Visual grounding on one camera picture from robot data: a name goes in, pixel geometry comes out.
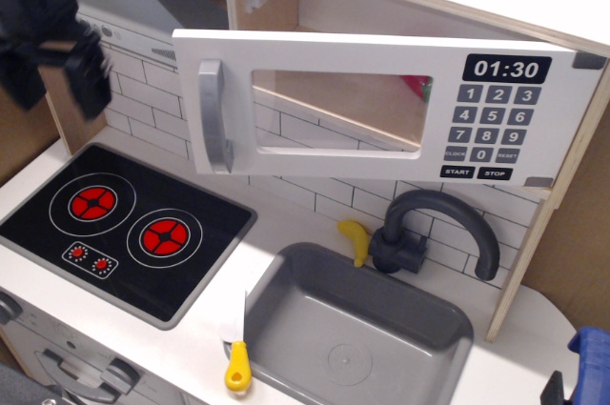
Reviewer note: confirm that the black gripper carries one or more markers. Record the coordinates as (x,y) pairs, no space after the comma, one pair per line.
(33,22)

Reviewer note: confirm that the white toy microwave door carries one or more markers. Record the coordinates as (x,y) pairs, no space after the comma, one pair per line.
(333,105)

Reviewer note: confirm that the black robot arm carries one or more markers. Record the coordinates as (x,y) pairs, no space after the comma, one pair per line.
(53,53)

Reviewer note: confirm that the black toy stove top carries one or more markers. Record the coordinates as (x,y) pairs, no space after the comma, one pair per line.
(132,235)

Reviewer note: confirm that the grey oven knob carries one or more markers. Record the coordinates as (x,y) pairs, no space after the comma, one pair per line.
(10,309)

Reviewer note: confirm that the grey toy oven door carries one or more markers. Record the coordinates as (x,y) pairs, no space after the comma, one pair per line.
(56,354)

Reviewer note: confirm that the yellow toy banana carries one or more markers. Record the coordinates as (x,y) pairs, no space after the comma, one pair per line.
(359,238)

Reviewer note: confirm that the wooden toy kitchen cabinet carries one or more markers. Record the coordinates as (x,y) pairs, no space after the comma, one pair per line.
(147,109)

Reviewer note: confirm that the red toy chili pepper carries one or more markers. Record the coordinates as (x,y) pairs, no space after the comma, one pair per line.
(420,85)

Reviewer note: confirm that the grey toy sink basin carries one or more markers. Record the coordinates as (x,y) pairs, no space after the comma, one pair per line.
(323,331)

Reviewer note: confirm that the black object bottom right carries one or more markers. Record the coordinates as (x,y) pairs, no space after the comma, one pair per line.
(553,392)

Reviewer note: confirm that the blue plastic object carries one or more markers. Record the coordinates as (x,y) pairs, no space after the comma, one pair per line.
(592,346)

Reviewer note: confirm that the yellow handled toy knife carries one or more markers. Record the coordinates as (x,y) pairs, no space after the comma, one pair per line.
(238,375)

